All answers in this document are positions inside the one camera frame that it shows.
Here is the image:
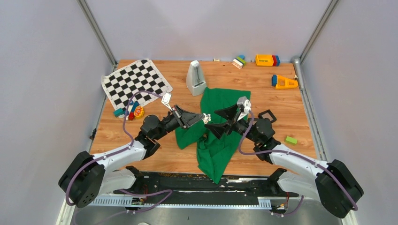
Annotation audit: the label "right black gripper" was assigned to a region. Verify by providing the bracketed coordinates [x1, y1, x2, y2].
[205, 104, 260, 144]

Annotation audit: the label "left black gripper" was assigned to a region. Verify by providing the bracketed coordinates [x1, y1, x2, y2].
[153, 104, 204, 141]

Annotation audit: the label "silver brooch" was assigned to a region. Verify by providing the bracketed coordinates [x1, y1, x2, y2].
[202, 113, 211, 124]

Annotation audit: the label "green garment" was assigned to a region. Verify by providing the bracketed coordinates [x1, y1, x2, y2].
[175, 87, 251, 184]

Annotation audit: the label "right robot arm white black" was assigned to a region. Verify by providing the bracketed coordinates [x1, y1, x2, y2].
[205, 104, 364, 218]

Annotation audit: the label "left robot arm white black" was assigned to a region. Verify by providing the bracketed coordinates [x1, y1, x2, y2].
[58, 105, 207, 208]

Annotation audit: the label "grey metronome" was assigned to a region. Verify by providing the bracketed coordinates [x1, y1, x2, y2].
[186, 60, 207, 96]

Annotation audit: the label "yellow round toy block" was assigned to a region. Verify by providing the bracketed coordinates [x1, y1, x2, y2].
[133, 106, 145, 119]

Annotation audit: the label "blue red toy block figure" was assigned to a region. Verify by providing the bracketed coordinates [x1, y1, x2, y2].
[125, 101, 139, 120]

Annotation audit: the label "white green blue toy blocks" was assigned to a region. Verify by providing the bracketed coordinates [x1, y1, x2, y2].
[232, 55, 246, 69]

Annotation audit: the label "black white checkerboard sheet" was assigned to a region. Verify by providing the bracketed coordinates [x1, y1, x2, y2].
[101, 59, 173, 110]

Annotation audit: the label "orange blue toy ramp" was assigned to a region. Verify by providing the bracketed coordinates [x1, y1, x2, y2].
[271, 75, 299, 90]

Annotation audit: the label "teal toy block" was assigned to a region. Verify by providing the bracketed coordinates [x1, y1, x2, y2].
[113, 108, 124, 117]

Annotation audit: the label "small green block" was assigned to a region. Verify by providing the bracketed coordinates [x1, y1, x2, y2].
[285, 136, 298, 145]

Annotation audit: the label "yellow red blue toy block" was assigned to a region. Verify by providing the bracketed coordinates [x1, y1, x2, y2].
[255, 54, 280, 67]

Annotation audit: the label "grey metal pipe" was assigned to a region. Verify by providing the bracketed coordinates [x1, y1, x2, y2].
[292, 56, 305, 91]

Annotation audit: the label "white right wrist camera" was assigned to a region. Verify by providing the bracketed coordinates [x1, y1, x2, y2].
[237, 96, 251, 114]

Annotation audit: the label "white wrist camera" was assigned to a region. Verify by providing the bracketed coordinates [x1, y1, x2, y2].
[237, 96, 251, 114]
[161, 92, 172, 109]

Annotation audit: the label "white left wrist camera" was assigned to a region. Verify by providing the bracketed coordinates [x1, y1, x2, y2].
[161, 92, 172, 109]

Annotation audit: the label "black square frame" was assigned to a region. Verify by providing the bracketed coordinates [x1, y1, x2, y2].
[258, 109, 277, 123]

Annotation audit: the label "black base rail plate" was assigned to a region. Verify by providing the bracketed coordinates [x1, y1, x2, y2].
[127, 172, 298, 205]

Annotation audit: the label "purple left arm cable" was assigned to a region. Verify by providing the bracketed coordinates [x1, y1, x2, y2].
[64, 90, 174, 214]

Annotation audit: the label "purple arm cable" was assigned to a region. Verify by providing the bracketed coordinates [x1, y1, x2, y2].
[64, 90, 174, 214]
[238, 110, 359, 217]

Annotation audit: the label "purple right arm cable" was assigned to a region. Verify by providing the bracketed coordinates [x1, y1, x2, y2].
[238, 110, 359, 217]

